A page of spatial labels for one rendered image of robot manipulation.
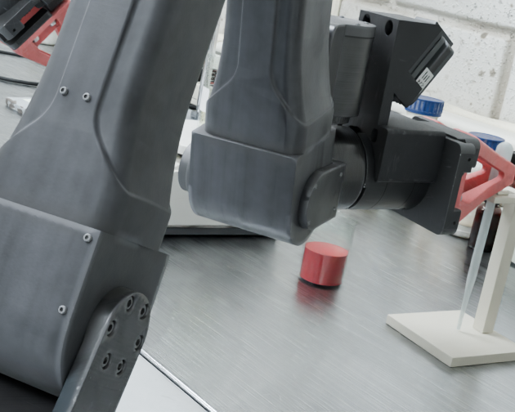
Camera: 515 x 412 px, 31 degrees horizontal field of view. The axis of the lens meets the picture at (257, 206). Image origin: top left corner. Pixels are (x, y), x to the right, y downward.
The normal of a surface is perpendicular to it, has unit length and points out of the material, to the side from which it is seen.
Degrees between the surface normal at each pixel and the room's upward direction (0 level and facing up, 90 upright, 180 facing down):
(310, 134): 91
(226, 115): 102
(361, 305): 0
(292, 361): 0
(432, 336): 0
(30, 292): 68
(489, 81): 90
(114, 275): 90
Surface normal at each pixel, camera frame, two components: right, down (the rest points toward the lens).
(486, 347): 0.18, -0.95
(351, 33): 0.38, 0.33
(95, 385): 0.89, 0.26
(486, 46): -0.78, 0.03
